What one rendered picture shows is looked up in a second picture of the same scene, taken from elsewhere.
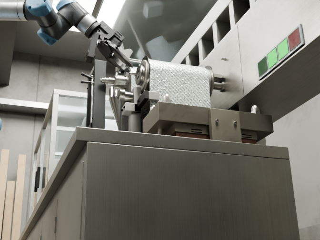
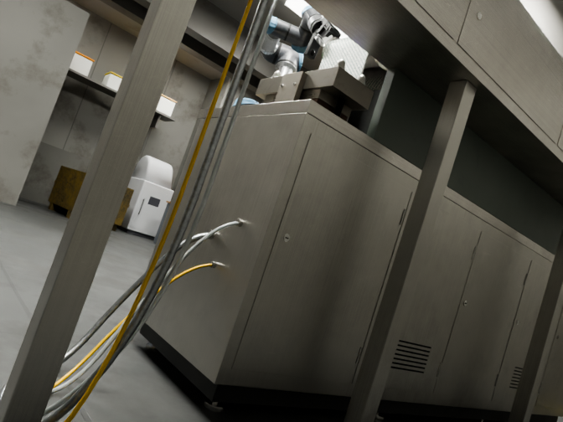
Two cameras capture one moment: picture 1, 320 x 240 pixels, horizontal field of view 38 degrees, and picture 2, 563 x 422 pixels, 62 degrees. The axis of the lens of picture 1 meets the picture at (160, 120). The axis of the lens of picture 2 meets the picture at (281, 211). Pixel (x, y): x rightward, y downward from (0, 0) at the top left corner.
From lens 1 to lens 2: 1.89 m
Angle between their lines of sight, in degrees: 72
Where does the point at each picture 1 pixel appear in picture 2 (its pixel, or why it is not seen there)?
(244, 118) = (312, 77)
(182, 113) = (270, 85)
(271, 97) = (386, 42)
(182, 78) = (348, 49)
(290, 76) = (340, 12)
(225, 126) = (286, 90)
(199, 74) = not seen: hidden behind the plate
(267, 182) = (278, 138)
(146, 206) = not seen: hidden behind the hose
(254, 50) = not seen: outside the picture
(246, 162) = (271, 120)
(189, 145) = (243, 111)
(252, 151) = (279, 109)
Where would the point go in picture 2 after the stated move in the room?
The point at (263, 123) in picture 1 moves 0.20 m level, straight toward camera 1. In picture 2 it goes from (327, 78) to (261, 54)
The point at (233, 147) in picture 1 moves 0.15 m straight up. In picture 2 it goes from (268, 108) to (283, 63)
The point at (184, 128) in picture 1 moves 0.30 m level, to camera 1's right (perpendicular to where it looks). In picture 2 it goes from (269, 99) to (300, 76)
